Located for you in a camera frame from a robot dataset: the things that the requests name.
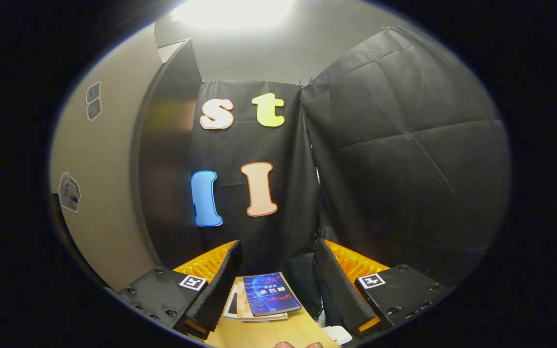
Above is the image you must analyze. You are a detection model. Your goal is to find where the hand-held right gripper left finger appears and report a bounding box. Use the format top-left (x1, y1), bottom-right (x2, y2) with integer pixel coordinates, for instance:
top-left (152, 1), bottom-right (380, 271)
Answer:
top-left (117, 240), bottom-right (243, 339)

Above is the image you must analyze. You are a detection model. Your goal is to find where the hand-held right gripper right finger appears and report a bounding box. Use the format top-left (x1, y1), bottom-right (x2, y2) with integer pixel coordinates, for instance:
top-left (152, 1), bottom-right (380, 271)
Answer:
top-left (315, 238), bottom-right (453, 339)

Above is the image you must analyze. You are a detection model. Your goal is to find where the grey double-door shoe cabinet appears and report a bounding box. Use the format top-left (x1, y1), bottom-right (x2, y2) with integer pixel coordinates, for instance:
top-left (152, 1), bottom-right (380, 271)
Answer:
top-left (131, 38), bottom-right (203, 269)

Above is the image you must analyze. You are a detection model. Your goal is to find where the white plastic object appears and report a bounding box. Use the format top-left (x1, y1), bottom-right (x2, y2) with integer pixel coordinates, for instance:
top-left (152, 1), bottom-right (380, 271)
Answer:
top-left (323, 325), bottom-right (353, 345)

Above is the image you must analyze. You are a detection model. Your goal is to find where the blue book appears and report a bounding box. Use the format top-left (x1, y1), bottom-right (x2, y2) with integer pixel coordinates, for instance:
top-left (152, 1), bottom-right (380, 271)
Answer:
top-left (242, 272), bottom-right (302, 318)

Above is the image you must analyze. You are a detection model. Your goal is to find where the black backdrop cloth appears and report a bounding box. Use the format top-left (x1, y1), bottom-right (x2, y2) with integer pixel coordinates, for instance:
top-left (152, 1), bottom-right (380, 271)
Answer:
top-left (189, 27), bottom-right (511, 310)

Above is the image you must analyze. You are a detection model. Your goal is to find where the large ceiling light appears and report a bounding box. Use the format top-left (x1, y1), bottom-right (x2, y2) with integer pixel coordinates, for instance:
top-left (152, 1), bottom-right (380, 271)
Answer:
top-left (170, 0), bottom-right (296, 30)

